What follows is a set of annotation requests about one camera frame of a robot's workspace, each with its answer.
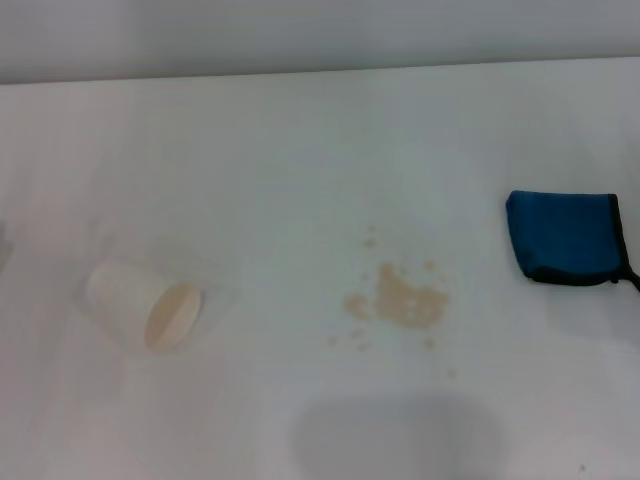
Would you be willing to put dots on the white paper cup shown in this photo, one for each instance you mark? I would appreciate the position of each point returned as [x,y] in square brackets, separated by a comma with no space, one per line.
[125,305]

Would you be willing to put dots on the blue rag with black trim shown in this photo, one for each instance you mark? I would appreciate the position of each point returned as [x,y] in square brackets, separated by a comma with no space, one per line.
[560,235]

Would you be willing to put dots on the brown water stain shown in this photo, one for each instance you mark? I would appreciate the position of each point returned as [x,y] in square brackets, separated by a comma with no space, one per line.
[405,302]

